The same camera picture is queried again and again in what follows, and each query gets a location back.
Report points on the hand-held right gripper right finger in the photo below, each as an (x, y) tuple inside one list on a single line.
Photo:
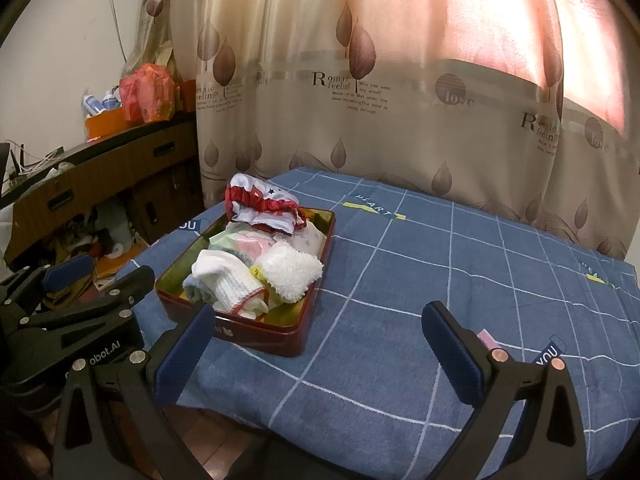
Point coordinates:
[(445, 345)]

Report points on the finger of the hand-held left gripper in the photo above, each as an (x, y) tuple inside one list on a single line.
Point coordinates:
[(130, 285), (67, 271)]

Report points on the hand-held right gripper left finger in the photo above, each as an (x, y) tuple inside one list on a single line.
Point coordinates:
[(185, 350)]

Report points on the light blue fuzzy sock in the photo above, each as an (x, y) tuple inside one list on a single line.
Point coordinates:
[(194, 287)]

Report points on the white ribbed sock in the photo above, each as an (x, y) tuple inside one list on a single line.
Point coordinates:
[(225, 277)]

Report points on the red tin box gold inside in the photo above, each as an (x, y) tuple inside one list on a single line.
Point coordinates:
[(280, 330)]

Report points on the fluffy white yellow sock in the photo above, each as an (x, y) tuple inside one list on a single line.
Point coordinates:
[(292, 270)]

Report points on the red and white ruffled cloth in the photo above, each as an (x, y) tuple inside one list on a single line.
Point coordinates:
[(260, 202)]

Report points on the clear plastic sheet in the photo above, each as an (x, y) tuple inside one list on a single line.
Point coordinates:
[(310, 237)]

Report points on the pale green bag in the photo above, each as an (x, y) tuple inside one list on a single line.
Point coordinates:
[(115, 225)]

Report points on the blue checked bed sheet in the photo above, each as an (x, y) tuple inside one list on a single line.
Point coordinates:
[(400, 270)]

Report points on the brown wooden cabinet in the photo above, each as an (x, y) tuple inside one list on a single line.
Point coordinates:
[(100, 165)]

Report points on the orange storage box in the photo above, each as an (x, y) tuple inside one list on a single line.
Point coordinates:
[(105, 122)]

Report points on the blue white bottle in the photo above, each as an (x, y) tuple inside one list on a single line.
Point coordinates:
[(92, 105), (111, 100)]

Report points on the orange plastic bags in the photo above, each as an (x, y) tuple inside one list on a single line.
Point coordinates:
[(147, 90)]

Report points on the beige leaf print curtain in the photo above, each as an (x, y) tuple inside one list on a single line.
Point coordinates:
[(400, 60)]

